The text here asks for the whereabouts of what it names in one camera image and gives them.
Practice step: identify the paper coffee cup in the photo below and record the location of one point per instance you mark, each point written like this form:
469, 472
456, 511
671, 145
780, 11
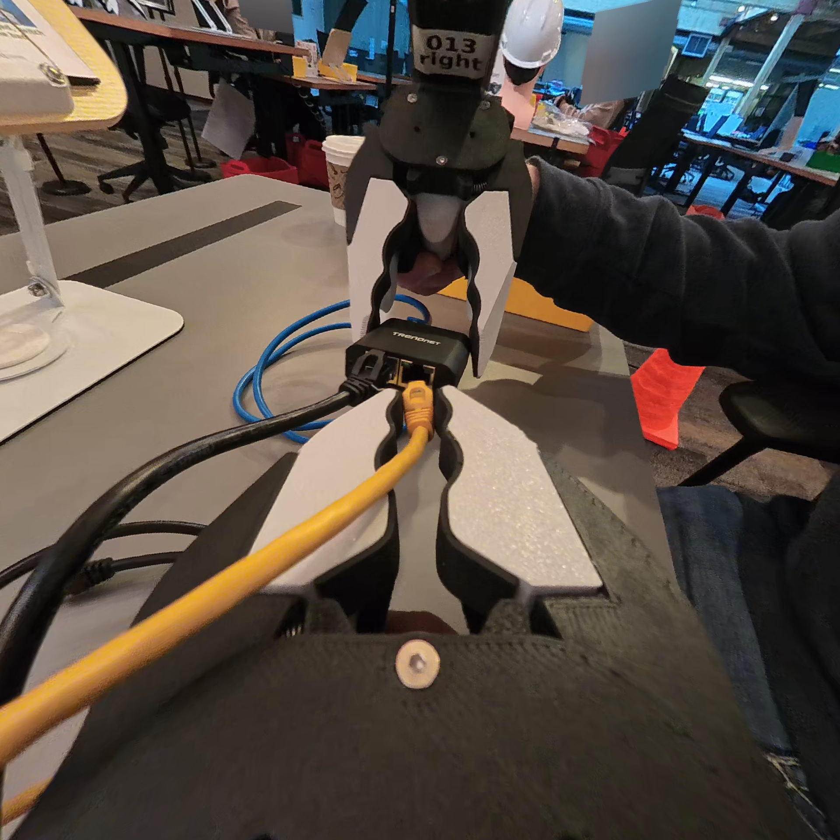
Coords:
338, 170

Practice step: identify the white hard hat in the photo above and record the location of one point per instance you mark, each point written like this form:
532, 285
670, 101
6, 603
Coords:
531, 33

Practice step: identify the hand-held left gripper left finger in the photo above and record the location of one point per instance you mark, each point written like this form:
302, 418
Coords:
328, 499

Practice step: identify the red bag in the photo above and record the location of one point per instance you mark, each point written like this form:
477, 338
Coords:
600, 151

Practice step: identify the yellow plastic bin with divider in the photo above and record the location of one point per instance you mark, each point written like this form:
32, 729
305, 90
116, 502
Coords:
538, 308

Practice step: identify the white document stand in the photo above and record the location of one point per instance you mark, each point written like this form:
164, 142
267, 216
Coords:
98, 341

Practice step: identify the cluttered background table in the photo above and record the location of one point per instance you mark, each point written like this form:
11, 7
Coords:
761, 164

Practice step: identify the wooden background desk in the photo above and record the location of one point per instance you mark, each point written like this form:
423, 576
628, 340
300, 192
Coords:
197, 39

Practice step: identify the white hanging paper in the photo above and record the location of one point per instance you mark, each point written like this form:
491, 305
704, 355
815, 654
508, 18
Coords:
226, 121

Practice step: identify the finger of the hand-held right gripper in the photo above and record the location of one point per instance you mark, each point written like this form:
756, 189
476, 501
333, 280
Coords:
495, 262
367, 249

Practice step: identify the black network switch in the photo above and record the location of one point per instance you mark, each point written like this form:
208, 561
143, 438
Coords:
420, 344

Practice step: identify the red storage bin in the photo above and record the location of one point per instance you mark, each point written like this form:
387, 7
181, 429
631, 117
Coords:
308, 161
259, 170

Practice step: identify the printed instruction sheet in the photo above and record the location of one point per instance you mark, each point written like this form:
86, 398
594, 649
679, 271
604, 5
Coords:
26, 39

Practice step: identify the black office chair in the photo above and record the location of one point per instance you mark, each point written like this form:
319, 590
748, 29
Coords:
151, 138
774, 413

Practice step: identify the person's legs in jeans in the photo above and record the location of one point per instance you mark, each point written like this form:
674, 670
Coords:
722, 590

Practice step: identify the person's right forearm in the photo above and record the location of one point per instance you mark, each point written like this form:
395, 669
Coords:
656, 262

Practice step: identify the person's right hand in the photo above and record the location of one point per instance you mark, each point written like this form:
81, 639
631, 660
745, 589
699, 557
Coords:
430, 272

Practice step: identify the orange traffic cone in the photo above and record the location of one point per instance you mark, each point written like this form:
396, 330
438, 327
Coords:
663, 400

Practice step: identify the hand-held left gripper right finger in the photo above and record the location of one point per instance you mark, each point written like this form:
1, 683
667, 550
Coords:
512, 512

